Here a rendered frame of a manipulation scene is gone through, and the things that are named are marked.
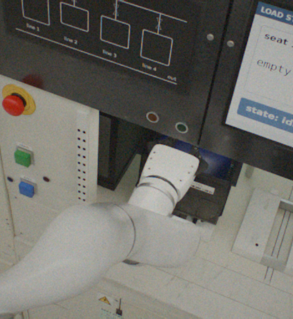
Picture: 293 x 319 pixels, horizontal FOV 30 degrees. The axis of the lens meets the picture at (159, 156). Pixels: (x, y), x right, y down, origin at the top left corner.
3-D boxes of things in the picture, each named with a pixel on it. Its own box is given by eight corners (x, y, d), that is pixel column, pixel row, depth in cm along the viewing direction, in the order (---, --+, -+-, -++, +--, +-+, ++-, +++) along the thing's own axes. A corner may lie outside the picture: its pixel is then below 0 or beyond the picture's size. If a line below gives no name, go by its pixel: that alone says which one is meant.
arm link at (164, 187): (129, 205, 111) (136, 194, 112) (170, 221, 109) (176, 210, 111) (133, 179, 104) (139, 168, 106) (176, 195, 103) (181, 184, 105)
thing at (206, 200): (128, 204, 141) (137, 123, 116) (154, 147, 153) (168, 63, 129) (219, 236, 138) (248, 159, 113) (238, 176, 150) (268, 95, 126)
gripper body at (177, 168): (132, 195, 112) (153, 158, 119) (179, 214, 110) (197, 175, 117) (134, 172, 106) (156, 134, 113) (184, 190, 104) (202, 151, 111)
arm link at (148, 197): (179, 197, 103) (134, 180, 104) (153, 252, 94) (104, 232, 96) (174, 223, 109) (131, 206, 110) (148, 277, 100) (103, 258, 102)
